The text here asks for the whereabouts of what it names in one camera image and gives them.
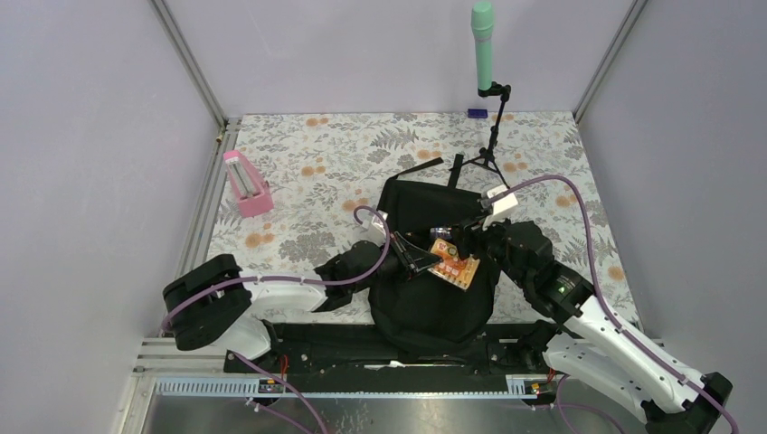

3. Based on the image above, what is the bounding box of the small clear round container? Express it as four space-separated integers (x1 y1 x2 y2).
430 226 453 240

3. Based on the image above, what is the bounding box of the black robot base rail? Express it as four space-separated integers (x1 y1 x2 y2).
254 321 560 395

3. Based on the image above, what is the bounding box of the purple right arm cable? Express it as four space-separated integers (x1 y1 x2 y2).
482 174 741 434

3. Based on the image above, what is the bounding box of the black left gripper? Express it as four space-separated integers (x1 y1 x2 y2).
351 231 442 294

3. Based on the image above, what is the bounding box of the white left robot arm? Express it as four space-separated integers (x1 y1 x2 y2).
162 233 442 372

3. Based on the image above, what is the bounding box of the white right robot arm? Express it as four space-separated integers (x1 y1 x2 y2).
451 221 733 433

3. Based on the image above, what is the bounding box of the black microphone tripod stand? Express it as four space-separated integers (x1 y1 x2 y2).
451 80 512 187

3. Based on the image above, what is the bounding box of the black student backpack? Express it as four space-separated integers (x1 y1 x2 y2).
368 174 500 354

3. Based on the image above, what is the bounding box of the mint green microphone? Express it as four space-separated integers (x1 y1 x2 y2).
470 1 495 96

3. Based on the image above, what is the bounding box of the floral table mat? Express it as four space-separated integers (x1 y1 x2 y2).
206 111 639 323

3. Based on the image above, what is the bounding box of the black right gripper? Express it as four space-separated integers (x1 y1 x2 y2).
448 208 530 288

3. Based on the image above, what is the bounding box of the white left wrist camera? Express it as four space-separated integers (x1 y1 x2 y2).
365 210 388 245

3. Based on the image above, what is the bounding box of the small blue block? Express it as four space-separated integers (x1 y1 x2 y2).
467 108 488 118

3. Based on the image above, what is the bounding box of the orange spiral notebook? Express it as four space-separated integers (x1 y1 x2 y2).
429 239 480 292

